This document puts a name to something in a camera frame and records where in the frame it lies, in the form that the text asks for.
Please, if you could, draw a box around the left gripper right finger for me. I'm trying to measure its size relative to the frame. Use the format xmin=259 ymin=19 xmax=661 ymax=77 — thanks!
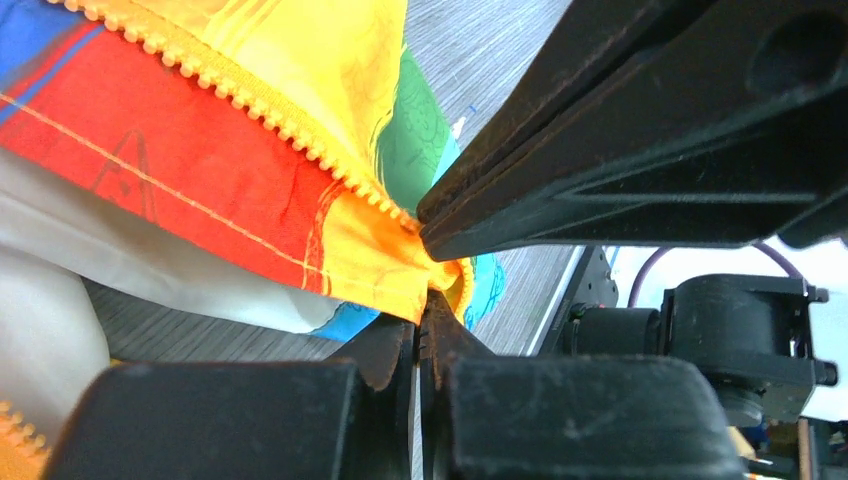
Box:
xmin=419 ymin=290 xmax=746 ymax=479

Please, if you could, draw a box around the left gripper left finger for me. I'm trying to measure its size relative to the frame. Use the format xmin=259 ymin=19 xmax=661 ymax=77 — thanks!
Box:
xmin=43 ymin=316 xmax=416 ymax=479

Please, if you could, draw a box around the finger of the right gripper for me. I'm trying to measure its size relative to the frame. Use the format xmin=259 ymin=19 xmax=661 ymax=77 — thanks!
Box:
xmin=421 ymin=1 xmax=847 ymax=260
xmin=417 ymin=0 xmax=711 ymax=224

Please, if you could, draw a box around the rainbow striped zip jacket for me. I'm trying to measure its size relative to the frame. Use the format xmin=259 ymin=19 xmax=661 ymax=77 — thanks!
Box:
xmin=0 ymin=0 xmax=508 ymax=480

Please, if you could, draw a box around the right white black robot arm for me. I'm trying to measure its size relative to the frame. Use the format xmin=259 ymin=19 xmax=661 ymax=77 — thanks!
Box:
xmin=417 ymin=1 xmax=847 ymax=426

